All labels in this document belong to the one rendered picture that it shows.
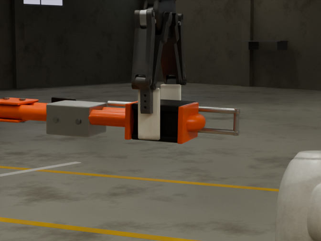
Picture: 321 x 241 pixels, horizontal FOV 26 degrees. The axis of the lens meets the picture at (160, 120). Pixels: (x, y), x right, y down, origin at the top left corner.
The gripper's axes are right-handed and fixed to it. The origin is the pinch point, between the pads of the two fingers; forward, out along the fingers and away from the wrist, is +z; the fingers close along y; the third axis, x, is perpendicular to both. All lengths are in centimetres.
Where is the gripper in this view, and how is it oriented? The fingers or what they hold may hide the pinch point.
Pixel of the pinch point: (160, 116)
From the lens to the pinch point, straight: 98.2
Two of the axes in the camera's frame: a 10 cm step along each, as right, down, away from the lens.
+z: 0.0, 9.9, 1.1
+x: 9.4, 0.4, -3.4
